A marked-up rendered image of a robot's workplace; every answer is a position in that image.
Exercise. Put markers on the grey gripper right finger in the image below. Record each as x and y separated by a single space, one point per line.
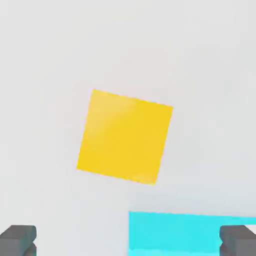
238 240

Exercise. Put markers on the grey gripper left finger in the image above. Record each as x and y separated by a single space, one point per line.
17 240

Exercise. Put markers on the small yellow cube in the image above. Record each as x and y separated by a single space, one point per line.
125 137

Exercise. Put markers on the large cyan box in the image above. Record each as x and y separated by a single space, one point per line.
174 234

